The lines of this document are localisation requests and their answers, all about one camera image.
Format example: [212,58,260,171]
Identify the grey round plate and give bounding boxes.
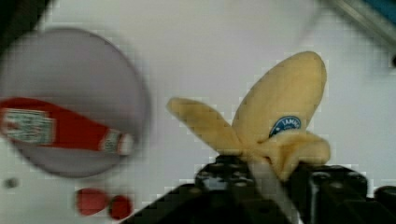
[1,28,150,178]

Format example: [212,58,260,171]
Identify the yellow plush peeled banana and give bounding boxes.
[166,51,331,181]

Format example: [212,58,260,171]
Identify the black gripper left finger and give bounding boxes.
[120,156,291,224]

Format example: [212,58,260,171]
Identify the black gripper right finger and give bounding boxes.
[286,164,396,224]

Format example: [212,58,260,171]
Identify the red plush ketchup bottle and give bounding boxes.
[1,97,134,156]

